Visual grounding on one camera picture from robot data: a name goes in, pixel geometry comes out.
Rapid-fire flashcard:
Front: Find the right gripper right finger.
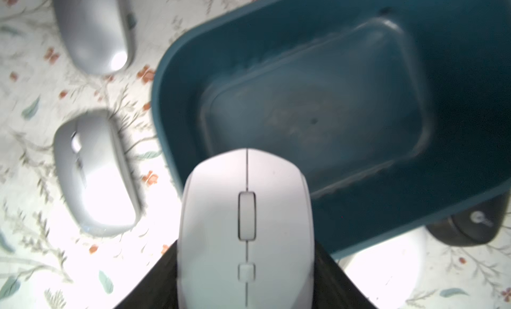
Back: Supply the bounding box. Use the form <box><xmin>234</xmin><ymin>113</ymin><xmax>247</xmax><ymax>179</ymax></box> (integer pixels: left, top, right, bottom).
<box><xmin>313</xmin><ymin>242</ymin><xmax>377</xmax><ymax>309</ymax></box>

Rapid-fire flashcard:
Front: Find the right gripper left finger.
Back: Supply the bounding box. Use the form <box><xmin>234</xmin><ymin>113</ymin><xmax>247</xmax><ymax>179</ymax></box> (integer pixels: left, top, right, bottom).
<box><xmin>116</xmin><ymin>241</ymin><xmax>178</xmax><ymax>309</ymax></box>

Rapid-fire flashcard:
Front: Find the white mouse large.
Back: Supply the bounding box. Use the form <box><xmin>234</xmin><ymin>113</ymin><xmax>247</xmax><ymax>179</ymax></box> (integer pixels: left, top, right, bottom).
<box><xmin>177</xmin><ymin>149</ymin><xmax>315</xmax><ymax>308</ymax></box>

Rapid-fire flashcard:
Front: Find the silver mouse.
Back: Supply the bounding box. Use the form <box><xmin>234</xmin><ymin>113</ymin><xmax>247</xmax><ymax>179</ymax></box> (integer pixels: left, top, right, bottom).
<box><xmin>53</xmin><ymin>109</ymin><xmax>141</xmax><ymax>237</ymax></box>
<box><xmin>52</xmin><ymin>0</ymin><xmax>134</xmax><ymax>75</ymax></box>

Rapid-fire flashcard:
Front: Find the black Lecoo mouse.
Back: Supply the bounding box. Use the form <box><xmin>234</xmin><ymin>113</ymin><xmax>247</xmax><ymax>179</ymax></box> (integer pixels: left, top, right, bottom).
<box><xmin>426</xmin><ymin>192</ymin><xmax>510</xmax><ymax>247</ymax></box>

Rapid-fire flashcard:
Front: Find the teal plastic storage box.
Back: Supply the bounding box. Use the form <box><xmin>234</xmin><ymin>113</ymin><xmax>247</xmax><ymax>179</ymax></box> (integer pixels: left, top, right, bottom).
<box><xmin>151</xmin><ymin>0</ymin><xmax>510</xmax><ymax>257</ymax></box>

